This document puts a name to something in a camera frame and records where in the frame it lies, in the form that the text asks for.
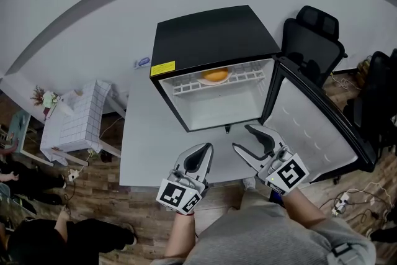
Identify white grid tablecloth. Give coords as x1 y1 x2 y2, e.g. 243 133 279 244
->
40 79 114 163

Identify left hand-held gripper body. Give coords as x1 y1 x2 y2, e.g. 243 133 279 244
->
156 168 210 215

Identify blue white packet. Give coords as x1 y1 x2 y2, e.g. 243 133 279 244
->
133 56 152 70

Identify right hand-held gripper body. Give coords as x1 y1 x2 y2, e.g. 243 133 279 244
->
254 145 311 197

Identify dried flower bouquet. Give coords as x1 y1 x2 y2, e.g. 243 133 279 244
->
30 85 60 118

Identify tangled floor cables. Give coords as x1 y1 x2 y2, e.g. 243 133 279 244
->
319 181 395 227

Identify black mini fridge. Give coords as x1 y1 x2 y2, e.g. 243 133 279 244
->
149 4 378 184

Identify orange round food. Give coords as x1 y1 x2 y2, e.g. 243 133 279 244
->
200 67 230 83

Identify black mesh office chair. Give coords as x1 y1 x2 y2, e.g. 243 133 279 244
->
280 5 348 88

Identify person's grey clothing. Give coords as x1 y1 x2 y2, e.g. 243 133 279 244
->
151 185 378 265

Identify white wire fridge shelf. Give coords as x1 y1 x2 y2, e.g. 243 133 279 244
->
172 69 267 97

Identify small white side table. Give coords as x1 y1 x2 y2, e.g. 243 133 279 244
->
51 88 128 167

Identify teal small table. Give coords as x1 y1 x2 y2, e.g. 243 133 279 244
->
7 109 32 155

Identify person's right forearm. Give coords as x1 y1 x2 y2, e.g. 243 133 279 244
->
280 187 330 231

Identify person's left forearm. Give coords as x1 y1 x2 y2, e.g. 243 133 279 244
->
164 210 199 259

